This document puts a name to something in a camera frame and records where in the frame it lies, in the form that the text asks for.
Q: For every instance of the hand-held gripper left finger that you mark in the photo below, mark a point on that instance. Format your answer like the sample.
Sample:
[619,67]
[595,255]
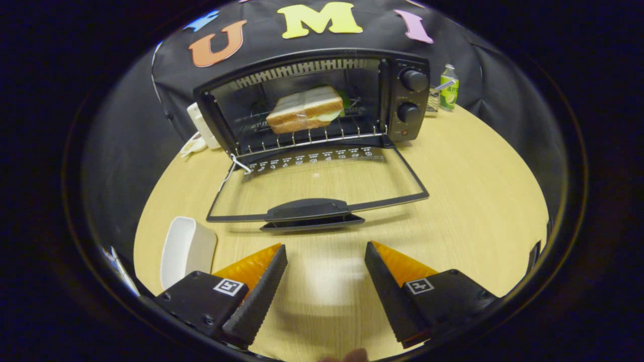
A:
[259,296]

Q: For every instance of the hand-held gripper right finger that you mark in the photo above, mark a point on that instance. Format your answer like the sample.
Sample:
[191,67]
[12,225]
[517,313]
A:
[392,296]

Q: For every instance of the black toaster oven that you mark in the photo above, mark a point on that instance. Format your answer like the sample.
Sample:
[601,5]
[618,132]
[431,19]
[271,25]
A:
[407,120]

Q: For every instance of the sandwich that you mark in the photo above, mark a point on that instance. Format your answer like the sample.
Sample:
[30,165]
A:
[302,108]

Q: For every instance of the white rectangular tray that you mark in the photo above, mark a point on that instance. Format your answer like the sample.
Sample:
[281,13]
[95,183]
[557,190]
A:
[186,251]

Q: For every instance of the black chair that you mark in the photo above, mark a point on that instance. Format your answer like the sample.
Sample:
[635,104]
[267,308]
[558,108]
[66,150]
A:
[534,256]

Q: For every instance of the white power strip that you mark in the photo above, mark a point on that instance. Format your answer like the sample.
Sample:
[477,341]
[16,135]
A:
[201,125]

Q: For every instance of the clear plastic packet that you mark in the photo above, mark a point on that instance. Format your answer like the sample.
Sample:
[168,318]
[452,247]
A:
[433,100]

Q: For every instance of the clear bottle with green label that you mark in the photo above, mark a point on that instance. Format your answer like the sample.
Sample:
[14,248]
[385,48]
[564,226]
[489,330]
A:
[449,90]

